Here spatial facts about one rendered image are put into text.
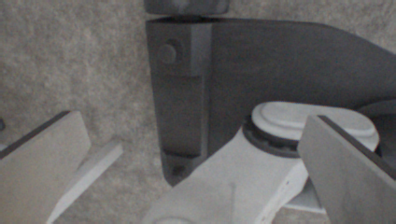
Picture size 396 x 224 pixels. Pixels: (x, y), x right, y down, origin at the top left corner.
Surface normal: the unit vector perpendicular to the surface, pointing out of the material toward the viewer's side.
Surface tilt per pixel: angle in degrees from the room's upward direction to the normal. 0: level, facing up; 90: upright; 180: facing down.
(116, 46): 0
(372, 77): 0
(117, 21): 0
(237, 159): 90
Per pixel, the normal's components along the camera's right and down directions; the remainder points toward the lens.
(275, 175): 0.00, -0.86
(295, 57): -0.22, 0.49
